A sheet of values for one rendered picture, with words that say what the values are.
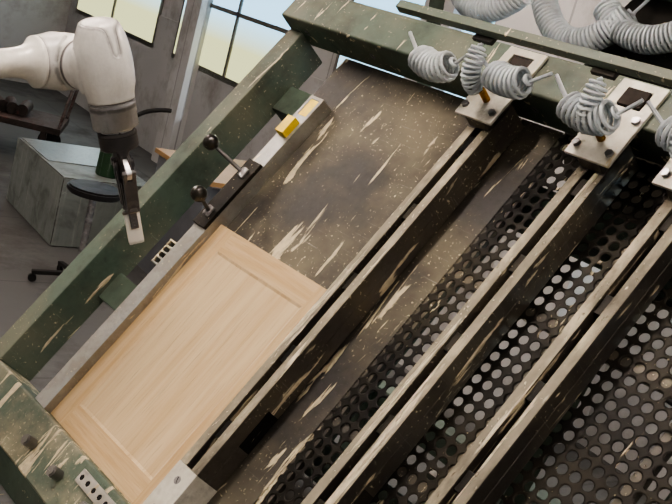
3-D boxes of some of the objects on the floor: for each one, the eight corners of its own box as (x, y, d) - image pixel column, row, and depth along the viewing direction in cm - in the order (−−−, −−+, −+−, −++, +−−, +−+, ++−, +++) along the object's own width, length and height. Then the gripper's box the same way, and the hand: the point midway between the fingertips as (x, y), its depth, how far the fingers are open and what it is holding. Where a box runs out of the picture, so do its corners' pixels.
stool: (97, 272, 598) (118, 177, 584) (130, 303, 563) (153, 203, 549) (15, 268, 567) (35, 168, 553) (45, 301, 532) (67, 194, 517)
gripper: (142, 133, 189) (162, 249, 198) (128, 118, 200) (147, 228, 209) (103, 140, 186) (124, 257, 195) (91, 125, 197) (112, 236, 207)
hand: (133, 226), depth 201 cm, fingers closed
